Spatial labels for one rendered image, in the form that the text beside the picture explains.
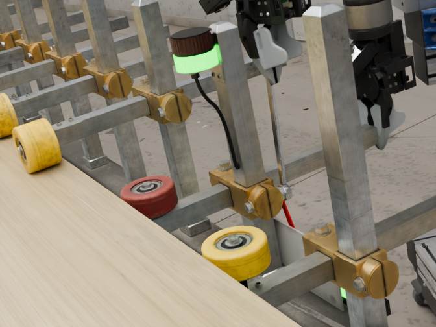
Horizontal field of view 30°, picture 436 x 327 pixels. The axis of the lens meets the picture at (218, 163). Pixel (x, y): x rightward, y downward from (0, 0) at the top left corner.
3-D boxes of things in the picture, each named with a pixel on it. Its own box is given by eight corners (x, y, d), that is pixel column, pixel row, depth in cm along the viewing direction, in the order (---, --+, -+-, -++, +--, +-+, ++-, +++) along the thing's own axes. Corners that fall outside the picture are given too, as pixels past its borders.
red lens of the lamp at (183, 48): (202, 40, 116) (198, 25, 115) (222, 45, 111) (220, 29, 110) (165, 52, 113) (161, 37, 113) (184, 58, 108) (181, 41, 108)
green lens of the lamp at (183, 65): (205, 57, 117) (202, 42, 116) (226, 62, 112) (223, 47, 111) (169, 69, 114) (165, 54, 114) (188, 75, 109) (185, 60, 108)
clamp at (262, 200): (240, 189, 132) (234, 160, 131) (286, 212, 121) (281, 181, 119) (210, 201, 130) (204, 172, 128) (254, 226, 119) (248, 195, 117)
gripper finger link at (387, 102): (396, 127, 133) (389, 76, 130) (388, 130, 132) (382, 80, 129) (377, 122, 137) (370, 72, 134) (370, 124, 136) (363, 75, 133)
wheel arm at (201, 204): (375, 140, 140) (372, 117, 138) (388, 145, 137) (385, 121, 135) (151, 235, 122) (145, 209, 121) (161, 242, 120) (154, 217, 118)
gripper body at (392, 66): (418, 89, 134) (409, 19, 130) (378, 107, 131) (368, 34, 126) (387, 82, 141) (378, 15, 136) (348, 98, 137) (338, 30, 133)
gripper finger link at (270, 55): (288, 91, 117) (277, 28, 114) (255, 90, 121) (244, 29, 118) (300, 84, 119) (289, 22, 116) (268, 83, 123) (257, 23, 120)
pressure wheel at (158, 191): (174, 233, 127) (158, 167, 123) (198, 250, 120) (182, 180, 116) (128, 254, 124) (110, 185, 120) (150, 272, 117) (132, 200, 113)
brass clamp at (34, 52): (39, 52, 213) (34, 34, 211) (56, 60, 202) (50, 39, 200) (17, 60, 211) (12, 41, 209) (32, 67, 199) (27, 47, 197)
